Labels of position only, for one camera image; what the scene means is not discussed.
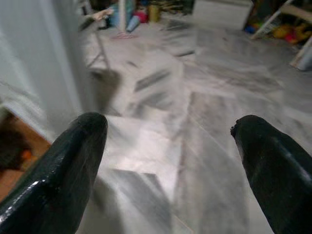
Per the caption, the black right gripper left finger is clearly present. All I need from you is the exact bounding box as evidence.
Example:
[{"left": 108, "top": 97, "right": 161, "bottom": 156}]
[{"left": 0, "top": 111, "right": 109, "bottom": 234}]

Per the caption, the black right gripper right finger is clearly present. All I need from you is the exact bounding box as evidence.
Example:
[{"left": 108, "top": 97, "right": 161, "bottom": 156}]
[{"left": 230, "top": 114, "right": 312, "bottom": 234}]

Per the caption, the white fridge cabinet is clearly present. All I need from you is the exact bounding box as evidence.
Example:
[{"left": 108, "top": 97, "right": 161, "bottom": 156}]
[{"left": 0, "top": 0, "right": 83, "bottom": 142}]

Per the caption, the yellow plush toy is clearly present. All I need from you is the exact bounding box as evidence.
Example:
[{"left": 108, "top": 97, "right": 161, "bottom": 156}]
[{"left": 272, "top": 23, "right": 312, "bottom": 39}]

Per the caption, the pink clothes hanger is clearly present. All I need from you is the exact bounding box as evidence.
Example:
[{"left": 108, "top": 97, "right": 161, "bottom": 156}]
[{"left": 111, "top": 31, "right": 138, "bottom": 40}]

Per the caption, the light blue rolled mat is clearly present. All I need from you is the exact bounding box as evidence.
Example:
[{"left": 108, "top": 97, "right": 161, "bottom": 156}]
[{"left": 125, "top": 16, "right": 141, "bottom": 34}]

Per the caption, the beige crumpled cloth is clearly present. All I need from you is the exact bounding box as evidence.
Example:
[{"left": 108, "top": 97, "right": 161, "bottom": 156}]
[{"left": 94, "top": 8, "right": 115, "bottom": 20}]

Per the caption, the white storage box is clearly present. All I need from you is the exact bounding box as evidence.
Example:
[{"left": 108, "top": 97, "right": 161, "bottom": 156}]
[{"left": 192, "top": 0, "right": 254, "bottom": 31}]

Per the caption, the pink toy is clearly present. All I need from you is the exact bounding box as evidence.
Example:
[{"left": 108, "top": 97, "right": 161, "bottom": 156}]
[{"left": 134, "top": 10, "right": 149, "bottom": 24}]

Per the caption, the yellow cylinder container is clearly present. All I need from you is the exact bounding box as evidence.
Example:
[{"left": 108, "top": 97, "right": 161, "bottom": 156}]
[{"left": 148, "top": 4, "right": 160, "bottom": 23}]

